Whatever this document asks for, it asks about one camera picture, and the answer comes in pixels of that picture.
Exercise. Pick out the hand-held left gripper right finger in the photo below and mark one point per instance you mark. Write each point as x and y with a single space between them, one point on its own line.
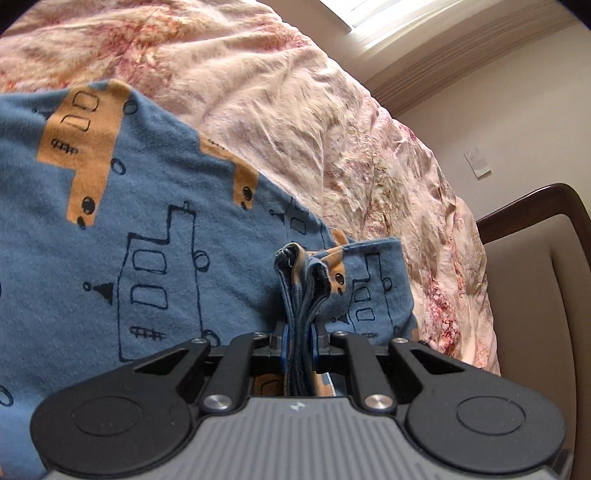
316 345

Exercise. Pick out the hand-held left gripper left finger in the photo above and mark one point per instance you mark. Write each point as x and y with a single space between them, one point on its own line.
284 344

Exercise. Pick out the blue patterned pants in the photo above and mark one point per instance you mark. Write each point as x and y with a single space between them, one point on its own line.
161 207

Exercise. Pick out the pink floral bed blanket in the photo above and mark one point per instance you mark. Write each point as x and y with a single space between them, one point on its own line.
300 115

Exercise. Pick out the wooden padded bed headboard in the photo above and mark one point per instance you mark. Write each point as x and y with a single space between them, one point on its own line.
540 286

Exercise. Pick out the white sheer curtain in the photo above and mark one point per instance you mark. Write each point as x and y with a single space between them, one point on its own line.
364 18

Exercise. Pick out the beige pleated curtain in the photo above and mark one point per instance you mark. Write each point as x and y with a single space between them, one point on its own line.
485 50

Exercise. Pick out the white wall plate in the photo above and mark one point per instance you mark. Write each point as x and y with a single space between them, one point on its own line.
478 161

